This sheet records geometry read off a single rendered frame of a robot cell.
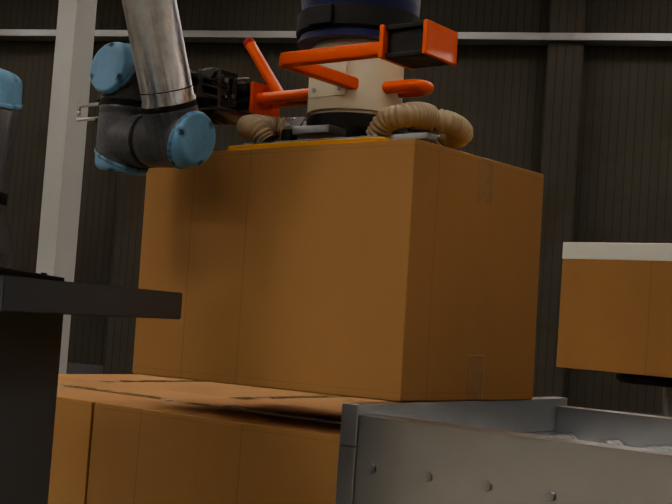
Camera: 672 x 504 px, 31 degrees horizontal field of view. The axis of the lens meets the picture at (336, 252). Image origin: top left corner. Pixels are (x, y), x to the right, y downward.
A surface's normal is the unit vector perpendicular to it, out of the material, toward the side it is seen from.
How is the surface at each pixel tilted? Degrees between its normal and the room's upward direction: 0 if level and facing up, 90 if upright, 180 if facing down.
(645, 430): 90
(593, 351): 90
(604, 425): 90
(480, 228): 89
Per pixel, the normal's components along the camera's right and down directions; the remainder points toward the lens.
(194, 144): 0.77, 0.14
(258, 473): -0.58, -0.08
